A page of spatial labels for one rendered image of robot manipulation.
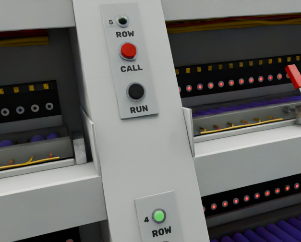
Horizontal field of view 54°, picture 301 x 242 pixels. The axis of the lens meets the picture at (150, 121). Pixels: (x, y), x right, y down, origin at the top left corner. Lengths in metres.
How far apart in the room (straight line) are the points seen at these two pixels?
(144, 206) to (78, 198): 0.06
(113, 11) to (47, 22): 0.07
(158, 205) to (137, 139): 0.07
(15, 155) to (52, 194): 0.09
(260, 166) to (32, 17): 0.29
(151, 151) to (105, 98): 0.07
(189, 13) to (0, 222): 0.29
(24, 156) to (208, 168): 0.20
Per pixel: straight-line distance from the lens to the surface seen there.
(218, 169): 0.32
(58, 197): 0.29
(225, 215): 0.52
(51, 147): 0.36
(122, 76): 0.30
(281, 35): 0.68
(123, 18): 0.32
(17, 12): 0.34
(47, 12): 0.34
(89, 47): 0.31
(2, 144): 0.42
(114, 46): 0.31
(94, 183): 0.29
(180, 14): 0.36
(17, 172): 0.34
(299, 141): 0.38
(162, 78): 0.31
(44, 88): 0.46
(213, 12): 0.38
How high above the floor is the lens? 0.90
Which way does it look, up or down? 7 degrees up
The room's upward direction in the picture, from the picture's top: 11 degrees counter-clockwise
